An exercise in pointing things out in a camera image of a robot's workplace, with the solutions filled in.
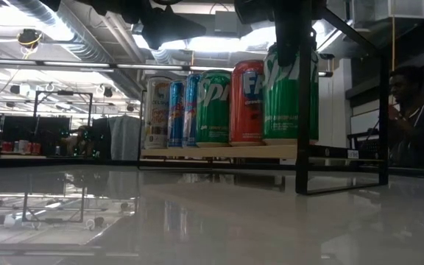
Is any yellow hanging cord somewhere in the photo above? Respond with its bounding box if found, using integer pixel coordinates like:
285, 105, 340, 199
391, 16, 397, 71

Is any person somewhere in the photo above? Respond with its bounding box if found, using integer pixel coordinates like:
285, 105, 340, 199
60, 124, 97, 158
386, 65, 424, 170

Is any long ceiling light bar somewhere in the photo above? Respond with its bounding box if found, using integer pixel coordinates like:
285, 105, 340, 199
0, 57, 333, 78

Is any tall white Celsius can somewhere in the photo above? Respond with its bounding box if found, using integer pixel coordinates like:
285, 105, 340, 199
144, 75, 173, 150

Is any green Sprite can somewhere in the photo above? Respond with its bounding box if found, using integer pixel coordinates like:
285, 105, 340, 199
262, 42, 319, 146
195, 68, 232, 148

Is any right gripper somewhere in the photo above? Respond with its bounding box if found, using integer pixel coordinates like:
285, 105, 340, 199
233, 0, 301, 68

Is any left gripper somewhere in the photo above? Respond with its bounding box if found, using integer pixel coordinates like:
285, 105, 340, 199
90, 0, 208, 51

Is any blue silver energy drink can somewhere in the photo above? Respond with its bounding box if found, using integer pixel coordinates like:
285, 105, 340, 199
182, 72, 202, 149
167, 79, 187, 149

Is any wooden tray with black handles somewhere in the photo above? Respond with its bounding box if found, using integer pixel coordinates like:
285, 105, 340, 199
137, 0, 389, 196

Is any grey hanging cloth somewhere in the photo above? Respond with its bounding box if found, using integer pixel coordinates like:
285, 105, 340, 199
107, 115, 142, 162

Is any white hanging panel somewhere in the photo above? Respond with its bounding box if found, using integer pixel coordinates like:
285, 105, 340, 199
351, 0, 424, 24

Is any red Fanta can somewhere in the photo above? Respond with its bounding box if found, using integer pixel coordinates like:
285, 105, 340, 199
229, 60, 266, 147

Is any black metal rack frame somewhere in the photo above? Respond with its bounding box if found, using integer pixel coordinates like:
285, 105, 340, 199
32, 89, 94, 128

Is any black round ceiling device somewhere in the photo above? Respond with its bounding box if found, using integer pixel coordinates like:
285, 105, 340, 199
16, 28, 43, 49

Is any silver ventilation duct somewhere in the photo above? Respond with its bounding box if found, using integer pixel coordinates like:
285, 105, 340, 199
5, 0, 145, 100

